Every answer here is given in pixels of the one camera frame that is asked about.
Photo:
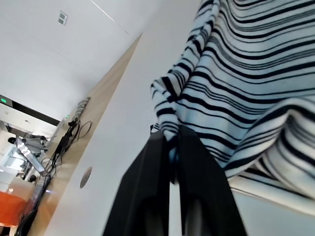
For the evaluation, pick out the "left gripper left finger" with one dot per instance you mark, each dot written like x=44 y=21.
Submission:
x=142 y=186

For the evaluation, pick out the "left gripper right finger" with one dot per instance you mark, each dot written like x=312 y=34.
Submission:
x=204 y=186

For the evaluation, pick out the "striped T-shirt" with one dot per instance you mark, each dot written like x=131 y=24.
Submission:
x=241 y=81

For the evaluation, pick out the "orange chair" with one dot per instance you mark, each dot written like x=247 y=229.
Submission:
x=11 y=209

